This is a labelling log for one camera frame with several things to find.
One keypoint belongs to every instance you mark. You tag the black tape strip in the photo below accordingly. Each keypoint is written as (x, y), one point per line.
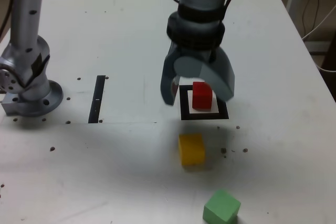
(96, 98)

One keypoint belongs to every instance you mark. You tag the brown board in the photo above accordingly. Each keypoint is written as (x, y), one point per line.
(317, 47)

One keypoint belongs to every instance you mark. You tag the black tape square outline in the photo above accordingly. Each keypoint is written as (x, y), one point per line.
(204, 116)

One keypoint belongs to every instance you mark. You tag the green cube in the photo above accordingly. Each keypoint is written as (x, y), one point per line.
(220, 207)

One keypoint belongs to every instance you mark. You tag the red cube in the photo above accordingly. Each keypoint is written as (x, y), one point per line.
(201, 98)

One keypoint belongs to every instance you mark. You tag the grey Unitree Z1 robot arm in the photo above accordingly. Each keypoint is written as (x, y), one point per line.
(26, 24)

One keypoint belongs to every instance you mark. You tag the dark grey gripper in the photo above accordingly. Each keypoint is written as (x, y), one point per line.
(202, 54)

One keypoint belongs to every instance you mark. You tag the yellow cube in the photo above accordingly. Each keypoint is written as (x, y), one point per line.
(191, 149)

